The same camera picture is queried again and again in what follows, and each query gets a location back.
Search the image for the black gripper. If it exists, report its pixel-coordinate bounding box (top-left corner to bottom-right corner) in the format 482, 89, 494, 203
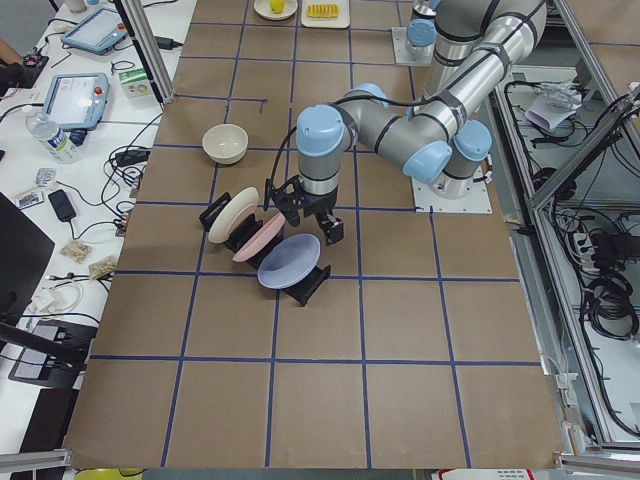
264, 176, 344, 246

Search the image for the blue plate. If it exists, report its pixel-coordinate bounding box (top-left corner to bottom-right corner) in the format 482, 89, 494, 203
257, 234, 321, 289

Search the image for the sliced yellow bread loaf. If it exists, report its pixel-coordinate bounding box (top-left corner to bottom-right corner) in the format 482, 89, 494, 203
306, 3, 340, 20

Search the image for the pink plate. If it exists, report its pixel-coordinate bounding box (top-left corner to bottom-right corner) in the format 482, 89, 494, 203
232, 212, 285, 262

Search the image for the cream plate in rack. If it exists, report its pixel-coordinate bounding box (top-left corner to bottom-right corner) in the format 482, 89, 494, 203
208, 186, 259, 244

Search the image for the white round plate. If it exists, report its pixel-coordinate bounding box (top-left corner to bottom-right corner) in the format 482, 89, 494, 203
253, 0, 298, 21

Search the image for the white bowl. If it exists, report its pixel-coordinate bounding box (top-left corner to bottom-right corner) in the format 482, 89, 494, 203
202, 124, 249, 165

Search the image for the black power adapter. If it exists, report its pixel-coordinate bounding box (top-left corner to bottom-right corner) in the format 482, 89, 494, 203
114, 148, 150, 168

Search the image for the white rectangular tray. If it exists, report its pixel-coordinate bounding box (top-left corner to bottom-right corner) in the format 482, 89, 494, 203
301, 0, 350, 29

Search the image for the yellow lemon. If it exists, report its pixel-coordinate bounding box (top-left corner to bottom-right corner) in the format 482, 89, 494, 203
269, 0, 286, 15

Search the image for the green white carton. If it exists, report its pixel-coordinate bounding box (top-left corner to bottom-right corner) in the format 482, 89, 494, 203
118, 68, 153, 99

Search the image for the black phone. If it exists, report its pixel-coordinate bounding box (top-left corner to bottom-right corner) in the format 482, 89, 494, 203
48, 189, 76, 222

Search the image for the plastic water bottle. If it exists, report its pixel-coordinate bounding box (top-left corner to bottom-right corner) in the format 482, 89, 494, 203
26, 111, 79, 164

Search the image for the near teach pendant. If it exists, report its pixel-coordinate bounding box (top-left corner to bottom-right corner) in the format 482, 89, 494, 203
43, 73, 110, 131

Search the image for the teach pendant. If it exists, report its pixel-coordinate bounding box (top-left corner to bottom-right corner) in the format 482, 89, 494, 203
61, 8, 127, 54
43, 73, 110, 131

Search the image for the crumpled white paper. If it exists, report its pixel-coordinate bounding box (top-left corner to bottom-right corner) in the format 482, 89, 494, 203
524, 81, 582, 132

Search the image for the far teach pendant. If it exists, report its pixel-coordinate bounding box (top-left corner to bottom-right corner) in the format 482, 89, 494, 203
61, 8, 127, 54

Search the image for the black monitor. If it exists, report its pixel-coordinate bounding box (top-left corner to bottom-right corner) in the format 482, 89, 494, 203
0, 195, 55, 326

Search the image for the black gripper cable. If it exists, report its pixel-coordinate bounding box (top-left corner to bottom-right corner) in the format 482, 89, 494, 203
260, 124, 301, 211

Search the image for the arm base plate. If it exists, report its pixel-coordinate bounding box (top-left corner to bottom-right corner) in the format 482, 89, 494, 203
412, 151, 492, 214
392, 26, 436, 66

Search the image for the aluminium frame post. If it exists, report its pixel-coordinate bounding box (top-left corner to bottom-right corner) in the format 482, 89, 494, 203
114, 0, 175, 105

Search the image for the black cable bundle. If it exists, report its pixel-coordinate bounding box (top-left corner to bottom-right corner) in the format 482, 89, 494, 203
579, 209, 640, 341

